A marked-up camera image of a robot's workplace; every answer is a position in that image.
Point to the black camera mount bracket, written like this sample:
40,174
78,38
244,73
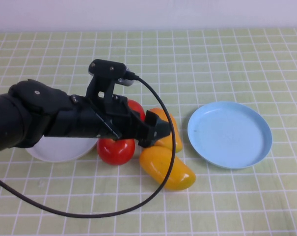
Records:
101,91

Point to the light blue round plate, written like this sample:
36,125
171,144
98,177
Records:
229,137

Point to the yellow mango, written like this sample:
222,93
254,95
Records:
153,164

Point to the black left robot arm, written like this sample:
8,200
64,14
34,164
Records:
15,118

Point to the white round plate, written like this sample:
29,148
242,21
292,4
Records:
62,152

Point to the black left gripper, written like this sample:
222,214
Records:
89,123

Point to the green checked tablecloth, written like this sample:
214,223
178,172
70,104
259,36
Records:
212,61

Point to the red apple with long stem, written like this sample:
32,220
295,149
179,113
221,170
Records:
136,107

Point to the red apple with short stem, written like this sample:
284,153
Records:
116,152

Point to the mango with orange top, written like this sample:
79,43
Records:
165,146

